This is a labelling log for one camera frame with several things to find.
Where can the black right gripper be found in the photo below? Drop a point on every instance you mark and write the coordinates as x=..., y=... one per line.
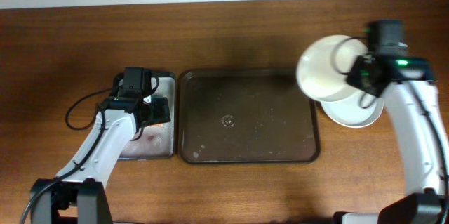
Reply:
x=367, y=81

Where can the dark brown serving tray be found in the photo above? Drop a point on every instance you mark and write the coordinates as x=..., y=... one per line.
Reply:
x=249, y=116

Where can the small metal tray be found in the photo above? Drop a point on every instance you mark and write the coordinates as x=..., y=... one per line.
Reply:
x=156, y=143

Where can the orange green sponge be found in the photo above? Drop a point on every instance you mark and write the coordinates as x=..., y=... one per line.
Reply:
x=156, y=125

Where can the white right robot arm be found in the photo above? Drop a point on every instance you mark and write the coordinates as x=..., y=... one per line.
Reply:
x=406, y=86

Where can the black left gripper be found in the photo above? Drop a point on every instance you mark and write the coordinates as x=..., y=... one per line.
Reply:
x=160, y=110

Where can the cream plate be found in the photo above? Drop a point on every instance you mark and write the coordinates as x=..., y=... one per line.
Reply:
x=321, y=69

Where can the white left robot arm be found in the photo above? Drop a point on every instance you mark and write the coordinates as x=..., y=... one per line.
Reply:
x=77, y=192

